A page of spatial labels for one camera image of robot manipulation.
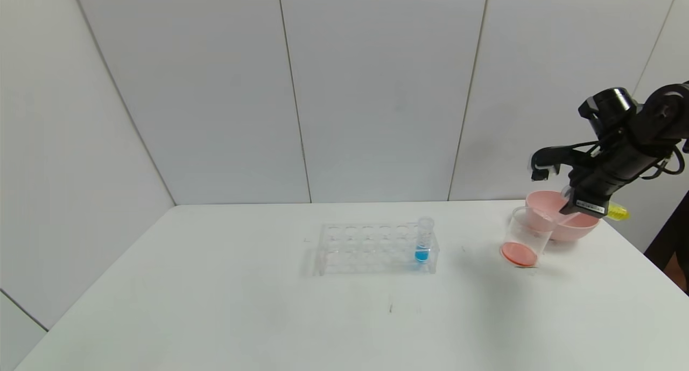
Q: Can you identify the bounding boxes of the yellow pigment test tube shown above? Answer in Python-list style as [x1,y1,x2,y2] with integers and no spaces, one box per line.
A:
[561,187,630,220]

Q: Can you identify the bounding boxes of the clear glass beaker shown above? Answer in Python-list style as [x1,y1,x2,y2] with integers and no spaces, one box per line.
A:
[500,207,554,268]

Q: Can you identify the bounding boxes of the black cable with white label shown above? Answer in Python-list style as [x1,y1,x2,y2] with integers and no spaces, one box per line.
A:
[642,146,686,181]

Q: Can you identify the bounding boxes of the white grey wrist camera box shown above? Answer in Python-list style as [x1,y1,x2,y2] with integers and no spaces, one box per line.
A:
[530,146,563,181]

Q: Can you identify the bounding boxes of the pink bowl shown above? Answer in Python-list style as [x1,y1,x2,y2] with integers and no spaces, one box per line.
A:
[525,191,600,243]

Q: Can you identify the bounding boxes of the clear acrylic test tube rack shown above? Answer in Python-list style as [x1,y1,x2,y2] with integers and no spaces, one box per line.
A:
[317,222,439,276]

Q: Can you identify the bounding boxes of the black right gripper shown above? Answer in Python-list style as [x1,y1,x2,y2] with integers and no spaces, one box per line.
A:
[559,140,660,219]

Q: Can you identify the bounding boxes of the dark brown background object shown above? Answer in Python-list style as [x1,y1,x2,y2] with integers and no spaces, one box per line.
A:
[644,191,689,296]

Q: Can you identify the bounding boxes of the blue pigment test tube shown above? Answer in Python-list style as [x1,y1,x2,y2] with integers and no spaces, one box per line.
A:
[416,216,434,263]

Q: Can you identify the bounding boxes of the black camera cable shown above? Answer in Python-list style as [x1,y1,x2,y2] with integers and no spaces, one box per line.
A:
[557,141,601,153]

